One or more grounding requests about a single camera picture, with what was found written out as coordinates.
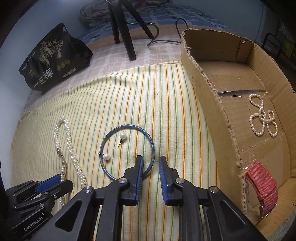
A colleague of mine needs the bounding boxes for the black metal frame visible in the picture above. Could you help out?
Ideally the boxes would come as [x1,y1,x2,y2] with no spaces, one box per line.
[262,32,296,61]

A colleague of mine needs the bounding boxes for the black cable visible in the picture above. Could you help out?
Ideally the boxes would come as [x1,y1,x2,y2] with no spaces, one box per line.
[124,18,193,47]

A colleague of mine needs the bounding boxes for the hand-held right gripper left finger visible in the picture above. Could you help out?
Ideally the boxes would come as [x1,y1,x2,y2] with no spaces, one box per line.
[40,155,145,241]

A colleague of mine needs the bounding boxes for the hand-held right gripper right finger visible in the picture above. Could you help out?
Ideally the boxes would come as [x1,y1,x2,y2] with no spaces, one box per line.
[158,156,266,241]

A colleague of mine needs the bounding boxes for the folded floral quilt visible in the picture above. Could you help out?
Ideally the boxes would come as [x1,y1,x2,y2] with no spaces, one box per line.
[80,0,173,27]

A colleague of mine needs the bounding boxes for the beige checked blanket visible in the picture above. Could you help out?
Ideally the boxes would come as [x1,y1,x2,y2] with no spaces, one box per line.
[22,22,234,109]

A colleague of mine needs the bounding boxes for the red woven watch strap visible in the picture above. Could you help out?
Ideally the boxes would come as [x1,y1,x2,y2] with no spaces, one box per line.
[244,161,278,220]

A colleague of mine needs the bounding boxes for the black tripod legs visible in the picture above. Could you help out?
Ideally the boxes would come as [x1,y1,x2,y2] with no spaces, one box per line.
[109,0,154,61]

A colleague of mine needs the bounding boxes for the cardboard box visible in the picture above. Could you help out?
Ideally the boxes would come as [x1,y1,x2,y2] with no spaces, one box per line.
[180,29,296,239]

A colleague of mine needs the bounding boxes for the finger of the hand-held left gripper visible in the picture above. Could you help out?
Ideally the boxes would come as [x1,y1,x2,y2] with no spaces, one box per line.
[6,174,62,198]
[13,179,74,211]

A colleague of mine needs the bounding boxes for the twisted pearl necklace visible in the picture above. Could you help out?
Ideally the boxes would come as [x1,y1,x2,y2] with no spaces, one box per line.
[54,116,89,209]

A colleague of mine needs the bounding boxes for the black snack bag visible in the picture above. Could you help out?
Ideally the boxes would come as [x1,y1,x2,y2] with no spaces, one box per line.
[18,23,93,95]

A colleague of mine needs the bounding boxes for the yellow striped cloth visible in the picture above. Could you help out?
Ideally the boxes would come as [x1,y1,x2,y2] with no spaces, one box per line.
[10,61,222,241]

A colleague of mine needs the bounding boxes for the small pearl bead strand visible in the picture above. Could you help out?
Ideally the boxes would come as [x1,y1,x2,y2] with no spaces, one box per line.
[248,93,278,138]

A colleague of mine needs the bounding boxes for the blue bangle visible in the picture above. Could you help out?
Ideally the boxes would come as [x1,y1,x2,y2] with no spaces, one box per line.
[99,124,155,181]

